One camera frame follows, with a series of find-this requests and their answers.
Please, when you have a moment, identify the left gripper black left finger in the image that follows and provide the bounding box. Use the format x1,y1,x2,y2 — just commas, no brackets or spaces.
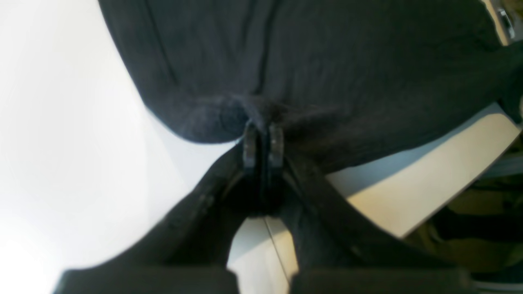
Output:
54,124,260,294

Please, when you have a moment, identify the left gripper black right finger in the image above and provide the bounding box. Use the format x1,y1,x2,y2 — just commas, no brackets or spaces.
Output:
268,125,474,294

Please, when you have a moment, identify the black T-shirt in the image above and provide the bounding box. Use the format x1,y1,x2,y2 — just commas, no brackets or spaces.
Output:
99,0,522,173

